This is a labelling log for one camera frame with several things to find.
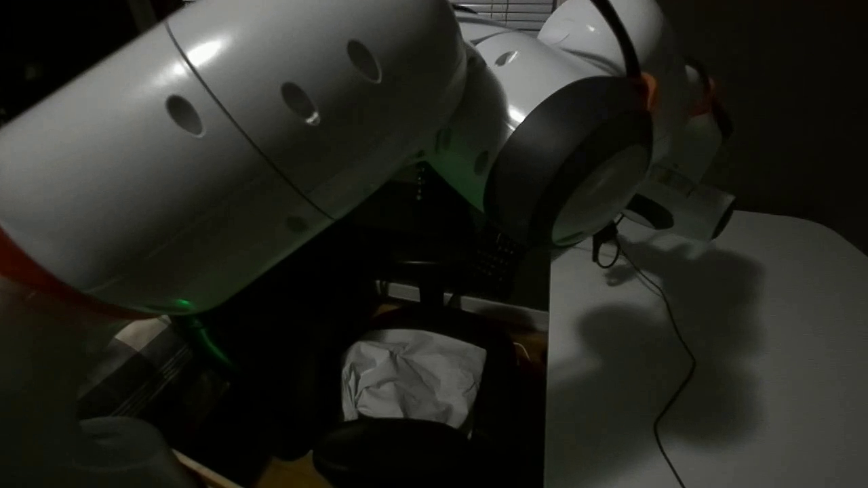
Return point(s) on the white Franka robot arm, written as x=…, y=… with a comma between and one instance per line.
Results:
x=227, y=153

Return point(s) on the white crumpled cloth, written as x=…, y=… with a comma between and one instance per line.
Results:
x=411, y=375

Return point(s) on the black round-back chair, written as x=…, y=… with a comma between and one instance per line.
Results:
x=425, y=450

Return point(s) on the translucent plastic container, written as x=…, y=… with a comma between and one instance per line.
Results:
x=122, y=450

